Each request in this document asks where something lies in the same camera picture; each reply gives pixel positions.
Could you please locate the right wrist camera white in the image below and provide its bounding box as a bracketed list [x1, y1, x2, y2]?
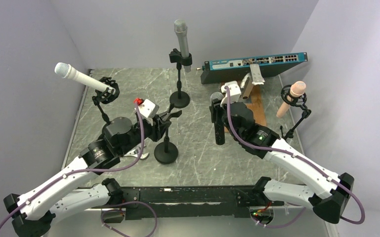
[220, 81, 241, 107]

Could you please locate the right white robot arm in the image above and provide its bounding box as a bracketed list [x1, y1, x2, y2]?
[209, 97, 355, 224]

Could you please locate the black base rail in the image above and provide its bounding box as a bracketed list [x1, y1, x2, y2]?
[101, 185, 283, 220]

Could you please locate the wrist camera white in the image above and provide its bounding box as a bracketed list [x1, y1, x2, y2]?
[220, 81, 241, 107]
[134, 98, 159, 125]

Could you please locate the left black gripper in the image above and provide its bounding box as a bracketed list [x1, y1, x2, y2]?
[119, 114, 171, 156]

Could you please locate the left shock mount stand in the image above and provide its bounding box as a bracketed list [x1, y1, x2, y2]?
[92, 77, 120, 125]

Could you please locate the wooden board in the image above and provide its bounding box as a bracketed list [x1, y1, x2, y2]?
[238, 85, 267, 126]

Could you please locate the white microphone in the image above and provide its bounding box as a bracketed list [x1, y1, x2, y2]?
[54, 62, 116, 93]

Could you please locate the right shock mount tripod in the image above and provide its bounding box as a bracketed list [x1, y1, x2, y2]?
[281, 84, 312, 141]

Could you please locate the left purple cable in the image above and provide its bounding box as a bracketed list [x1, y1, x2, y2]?
[0, 104, 146, 237]

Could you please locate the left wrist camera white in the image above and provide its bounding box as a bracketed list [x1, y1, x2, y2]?
[134, 98, 159, 125]

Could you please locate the metal bracket with tube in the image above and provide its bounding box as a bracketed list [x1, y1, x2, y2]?
[240, 64, 265, 100]

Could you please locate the blue network switch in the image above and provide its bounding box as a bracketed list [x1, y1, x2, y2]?
[200, 52, 308, 85]

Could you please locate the silver grey microphone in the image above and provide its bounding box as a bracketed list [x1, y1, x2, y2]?
[174, 19, 192, 73]

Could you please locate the purple cable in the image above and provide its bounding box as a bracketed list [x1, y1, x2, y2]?
[0, 104, 146, 237]
[224, 86, 367, 225]

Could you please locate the black mic stand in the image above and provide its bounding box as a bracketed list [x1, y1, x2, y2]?
[169, 48, 192, 109]
[154, 129, 179, 164]

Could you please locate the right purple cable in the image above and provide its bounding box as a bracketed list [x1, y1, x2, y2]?
[224, 86, 367, 225]

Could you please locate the red handled adjustable wrench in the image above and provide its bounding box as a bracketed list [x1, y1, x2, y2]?
[125, 146, 150, 160]

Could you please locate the pink microphone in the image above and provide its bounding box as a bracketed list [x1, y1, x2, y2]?
[276, 81, 307, 118]

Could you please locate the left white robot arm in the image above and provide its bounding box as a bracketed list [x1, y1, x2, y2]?
[4, 100, 182, 237]

